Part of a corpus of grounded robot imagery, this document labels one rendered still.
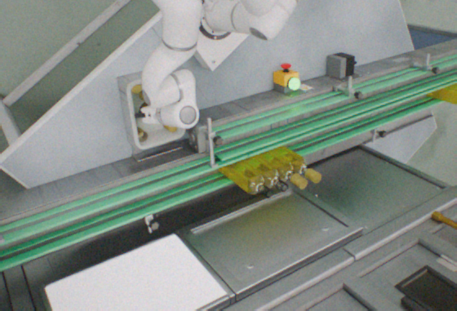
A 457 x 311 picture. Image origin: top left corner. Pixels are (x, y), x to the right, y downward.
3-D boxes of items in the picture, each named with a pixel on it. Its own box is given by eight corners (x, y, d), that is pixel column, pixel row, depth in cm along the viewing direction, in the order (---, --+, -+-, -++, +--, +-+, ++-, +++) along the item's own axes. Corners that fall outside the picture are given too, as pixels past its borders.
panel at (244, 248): (40, 294, 123) (72, 388, 97) (37, 286, 122) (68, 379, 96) (293, 188, 165) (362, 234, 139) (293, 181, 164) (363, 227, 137)
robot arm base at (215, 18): (186, 4, 136) (212, 5, 123) (215, -22, 138) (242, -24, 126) (214, 43, 145) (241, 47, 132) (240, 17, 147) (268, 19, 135)
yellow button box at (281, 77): (272, 88, 173) (284, 93, 167) (272, 69, 170) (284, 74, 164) (286, 84, 176) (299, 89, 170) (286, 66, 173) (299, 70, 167)
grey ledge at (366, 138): (262, 167, 180) (279, 179, 171) (261, 148, 176) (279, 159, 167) (414, 109, 224) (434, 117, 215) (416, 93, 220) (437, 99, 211)
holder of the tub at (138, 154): (130, 155, 150) (139, 164, 144) (116, 77, 137) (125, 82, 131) (175, 141, 158) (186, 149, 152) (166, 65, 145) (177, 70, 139)
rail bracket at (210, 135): (198, 159, 149) (217, 174, 139) (193, 112, 141) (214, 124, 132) (206, 156, 150) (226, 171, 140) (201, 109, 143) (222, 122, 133)
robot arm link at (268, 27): (223, 23, 127) (256, 26, 114) (247, -16, 128) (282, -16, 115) (245, 42, 132) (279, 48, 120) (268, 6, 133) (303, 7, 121)
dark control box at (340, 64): (325, 73, 186) (339, 78, 179) (326, 55, 182) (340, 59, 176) (339, 69, 189) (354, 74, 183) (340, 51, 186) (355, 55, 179)
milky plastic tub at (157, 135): (127, 142, 147) (137, 152, 140) (116, 76, 137) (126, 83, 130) (175, 127, 155) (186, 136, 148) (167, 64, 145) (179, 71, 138)
